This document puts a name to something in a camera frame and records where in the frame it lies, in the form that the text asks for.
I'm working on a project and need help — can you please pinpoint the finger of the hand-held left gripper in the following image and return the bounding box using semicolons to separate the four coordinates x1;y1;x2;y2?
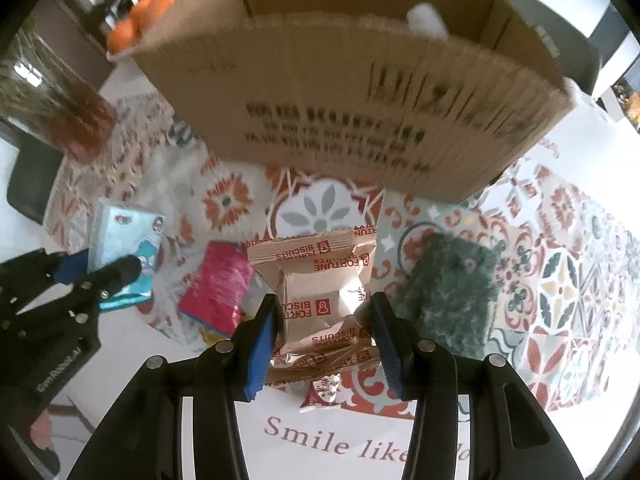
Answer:
65;255;144;314
0;251;94;292

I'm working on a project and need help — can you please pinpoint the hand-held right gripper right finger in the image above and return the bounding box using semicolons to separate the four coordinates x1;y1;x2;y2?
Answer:
371;293;586;480

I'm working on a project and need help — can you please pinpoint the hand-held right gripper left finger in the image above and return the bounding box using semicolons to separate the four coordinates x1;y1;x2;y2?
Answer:
65;293;278;480

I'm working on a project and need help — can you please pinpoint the light blue snack packet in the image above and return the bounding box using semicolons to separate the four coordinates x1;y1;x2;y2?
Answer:
89;198;167;313

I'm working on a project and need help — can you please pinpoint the brown biscuit packet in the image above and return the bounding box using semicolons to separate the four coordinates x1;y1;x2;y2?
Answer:
264;329;387;387
246;227;377;306
275;269;373;347

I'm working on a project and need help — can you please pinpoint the pink snack packet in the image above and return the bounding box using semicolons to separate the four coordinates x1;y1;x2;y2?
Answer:
178;241;255;337

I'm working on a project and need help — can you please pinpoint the dark green fuzzy cloth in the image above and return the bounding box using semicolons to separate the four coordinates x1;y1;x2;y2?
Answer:
401;232;502;362

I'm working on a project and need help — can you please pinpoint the brown cardboard box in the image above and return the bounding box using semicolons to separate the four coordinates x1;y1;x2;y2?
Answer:
131;0;577;205

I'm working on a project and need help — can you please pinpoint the white soft lump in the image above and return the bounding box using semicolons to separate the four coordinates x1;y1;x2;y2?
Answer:
405;2;449;39

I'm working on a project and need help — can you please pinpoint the small white red packet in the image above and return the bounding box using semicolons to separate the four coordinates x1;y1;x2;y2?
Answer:
299;372;342;413

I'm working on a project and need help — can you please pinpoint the black chair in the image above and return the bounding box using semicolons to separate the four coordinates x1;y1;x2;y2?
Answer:
7;142;66;226

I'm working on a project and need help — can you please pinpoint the patterned tablecloth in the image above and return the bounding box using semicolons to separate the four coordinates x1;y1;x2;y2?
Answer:
45;76;640;463

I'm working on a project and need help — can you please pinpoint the glass vase with dried branches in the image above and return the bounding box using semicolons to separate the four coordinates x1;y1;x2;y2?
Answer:
0;14;119;164

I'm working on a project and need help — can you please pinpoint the orange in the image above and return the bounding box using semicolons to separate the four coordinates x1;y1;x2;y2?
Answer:
150;0;185;31
129;0;157;36
107;19;140;54

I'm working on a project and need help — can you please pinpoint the grey chair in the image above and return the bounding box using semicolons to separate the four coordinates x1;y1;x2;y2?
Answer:
489;0;602;98

